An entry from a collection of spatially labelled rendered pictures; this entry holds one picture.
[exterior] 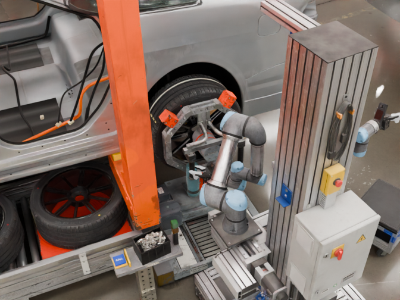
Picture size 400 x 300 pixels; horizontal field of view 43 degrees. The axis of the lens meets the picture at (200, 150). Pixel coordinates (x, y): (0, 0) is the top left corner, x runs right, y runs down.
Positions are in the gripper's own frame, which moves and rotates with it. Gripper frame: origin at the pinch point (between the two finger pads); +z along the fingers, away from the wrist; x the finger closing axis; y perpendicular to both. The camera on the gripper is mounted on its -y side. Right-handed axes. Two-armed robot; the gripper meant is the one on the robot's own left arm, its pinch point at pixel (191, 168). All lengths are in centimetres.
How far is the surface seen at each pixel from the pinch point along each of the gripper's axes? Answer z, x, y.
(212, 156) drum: -7.4, 15.9, 0.3
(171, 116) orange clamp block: 17.8, 11.5, -28.3
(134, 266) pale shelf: 15, -57, 38
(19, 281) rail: 83, -85, 52
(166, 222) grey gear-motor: 17, -9, 50
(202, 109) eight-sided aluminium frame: 3.0, 26.0, -27.7
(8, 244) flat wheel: 99, -71, 39
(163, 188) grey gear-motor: 29, 12, 40
